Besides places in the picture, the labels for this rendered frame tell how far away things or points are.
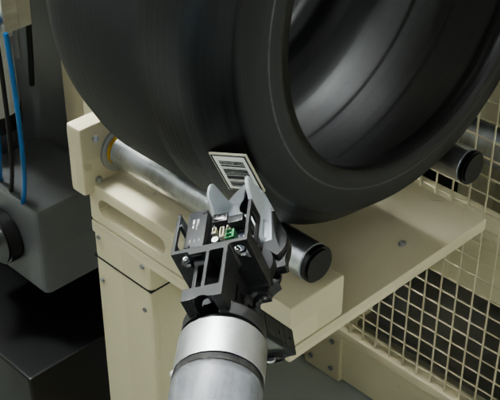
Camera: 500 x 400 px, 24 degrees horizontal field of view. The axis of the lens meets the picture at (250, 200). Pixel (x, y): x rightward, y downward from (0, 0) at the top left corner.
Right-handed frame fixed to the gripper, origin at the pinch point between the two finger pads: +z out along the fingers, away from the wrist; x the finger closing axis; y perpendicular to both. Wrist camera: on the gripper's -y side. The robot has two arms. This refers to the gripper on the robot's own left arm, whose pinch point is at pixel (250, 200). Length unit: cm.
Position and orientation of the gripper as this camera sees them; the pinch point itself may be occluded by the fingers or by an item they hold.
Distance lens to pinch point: 112.6
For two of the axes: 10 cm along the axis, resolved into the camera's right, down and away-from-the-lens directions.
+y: -3.5, -7.2, -6.0
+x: -9.3, 2.1, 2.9
